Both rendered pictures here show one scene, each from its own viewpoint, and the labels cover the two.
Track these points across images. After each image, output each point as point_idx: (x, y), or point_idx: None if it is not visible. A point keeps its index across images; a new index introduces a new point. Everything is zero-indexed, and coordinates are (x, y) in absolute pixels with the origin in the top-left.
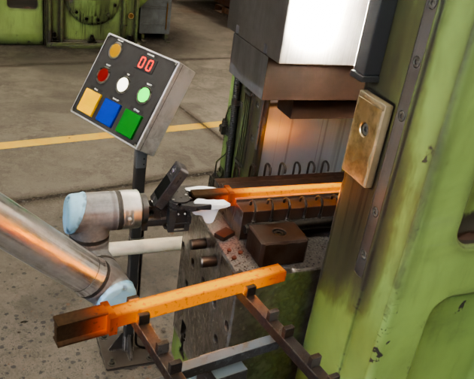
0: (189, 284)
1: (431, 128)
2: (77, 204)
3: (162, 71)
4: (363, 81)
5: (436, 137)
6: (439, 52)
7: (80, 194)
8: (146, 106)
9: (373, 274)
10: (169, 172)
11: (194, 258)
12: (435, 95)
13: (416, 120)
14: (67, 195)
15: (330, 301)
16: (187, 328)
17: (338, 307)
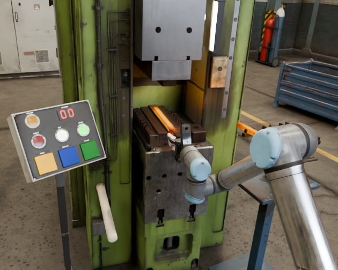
0: (162, 188)
1: (242, 56)
2: (206, 160)
3: (82, 110)
4: (220, 52)
5: (244, 58)
6: (240, 33)
7: (199, 159)
8: (90, 134)
9: (229, 112)
10: (185, 130)
11: (166, 172)
12: (241, 46)
13: (235, 57)
14: (198, 164)
15: (211, 136)
16: (166, 207)
17: (216, 135)
